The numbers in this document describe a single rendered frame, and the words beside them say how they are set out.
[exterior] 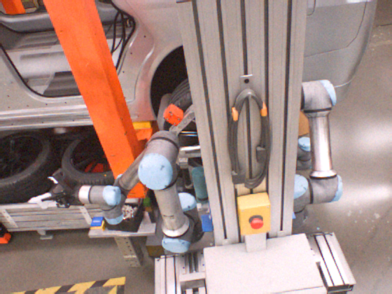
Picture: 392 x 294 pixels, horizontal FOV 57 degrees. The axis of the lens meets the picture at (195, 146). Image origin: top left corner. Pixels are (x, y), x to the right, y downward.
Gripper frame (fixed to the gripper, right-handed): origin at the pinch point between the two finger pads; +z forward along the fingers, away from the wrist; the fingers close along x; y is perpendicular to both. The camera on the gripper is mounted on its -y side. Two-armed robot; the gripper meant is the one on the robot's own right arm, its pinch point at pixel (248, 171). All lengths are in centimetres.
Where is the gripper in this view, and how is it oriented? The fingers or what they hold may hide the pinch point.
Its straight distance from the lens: 199.6
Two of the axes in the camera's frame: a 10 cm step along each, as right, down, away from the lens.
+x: 0.3, 6.6, -7.5
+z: -9.9, 1.2, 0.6
